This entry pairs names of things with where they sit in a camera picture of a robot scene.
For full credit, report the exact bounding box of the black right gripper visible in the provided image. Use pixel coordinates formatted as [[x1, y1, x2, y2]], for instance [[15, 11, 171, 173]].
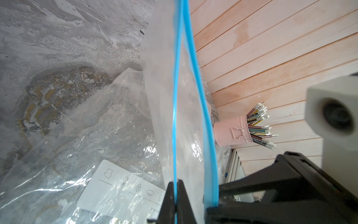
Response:
[[205, 152, 358, 224]]

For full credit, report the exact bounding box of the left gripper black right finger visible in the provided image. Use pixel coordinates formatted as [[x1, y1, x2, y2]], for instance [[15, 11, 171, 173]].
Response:
[[177, 180, 197, 224]]

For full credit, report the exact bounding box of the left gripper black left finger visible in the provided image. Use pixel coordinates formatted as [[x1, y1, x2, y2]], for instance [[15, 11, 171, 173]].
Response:
[[147, 182, 176, 224]]

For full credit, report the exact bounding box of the clear zip-top bag blue zipper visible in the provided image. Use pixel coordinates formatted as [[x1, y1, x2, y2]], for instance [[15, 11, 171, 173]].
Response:
[[140, 1, 230, 224]]

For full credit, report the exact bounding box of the clear zip-top bag with label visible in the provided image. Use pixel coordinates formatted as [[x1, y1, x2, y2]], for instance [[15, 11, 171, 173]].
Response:
[[1, 68, 165, 224]]

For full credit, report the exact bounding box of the bundle of coloured pencils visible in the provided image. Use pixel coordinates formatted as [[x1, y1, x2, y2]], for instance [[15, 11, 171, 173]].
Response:
[[246, 102, 278, 150]]

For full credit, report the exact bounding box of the pink pencil holder tin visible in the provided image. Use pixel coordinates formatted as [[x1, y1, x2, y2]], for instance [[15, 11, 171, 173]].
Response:
[[213, 115, 253, 147]]

